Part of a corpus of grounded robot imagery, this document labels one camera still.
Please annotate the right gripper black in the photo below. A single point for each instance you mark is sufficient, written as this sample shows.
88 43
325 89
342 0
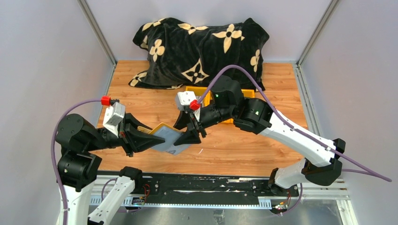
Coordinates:
195 124

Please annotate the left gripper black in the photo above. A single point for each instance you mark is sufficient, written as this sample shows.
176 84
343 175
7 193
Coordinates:
126 138

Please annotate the yellow leather card holder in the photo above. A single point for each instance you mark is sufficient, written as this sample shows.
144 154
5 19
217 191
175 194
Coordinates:
170 134

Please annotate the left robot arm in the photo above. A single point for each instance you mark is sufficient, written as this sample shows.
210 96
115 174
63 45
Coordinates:
78 167

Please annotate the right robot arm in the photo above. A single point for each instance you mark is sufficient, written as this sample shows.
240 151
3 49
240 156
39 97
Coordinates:
320 163

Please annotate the left yellow plastic bin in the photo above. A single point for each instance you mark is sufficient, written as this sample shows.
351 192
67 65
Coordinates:
198 91

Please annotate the yellow plastic bin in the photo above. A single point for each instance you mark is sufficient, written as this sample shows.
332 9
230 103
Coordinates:
247 93
198 91

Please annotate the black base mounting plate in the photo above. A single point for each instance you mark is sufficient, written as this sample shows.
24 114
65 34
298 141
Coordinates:
207 190

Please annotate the right yellow plastic bin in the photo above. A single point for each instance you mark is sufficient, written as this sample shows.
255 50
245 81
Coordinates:
247 93

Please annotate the black floral plush blanket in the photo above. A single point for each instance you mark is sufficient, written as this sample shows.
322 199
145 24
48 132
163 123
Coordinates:
180 54

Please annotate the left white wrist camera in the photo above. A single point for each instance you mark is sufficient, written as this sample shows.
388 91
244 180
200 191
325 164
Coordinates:
113 117

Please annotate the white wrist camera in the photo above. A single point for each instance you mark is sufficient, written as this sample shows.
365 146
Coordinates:
113 117
188 104

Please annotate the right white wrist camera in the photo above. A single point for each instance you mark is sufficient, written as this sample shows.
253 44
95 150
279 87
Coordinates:
188 104

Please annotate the aluminium frame rail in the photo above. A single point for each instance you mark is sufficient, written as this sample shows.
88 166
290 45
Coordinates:
307 191

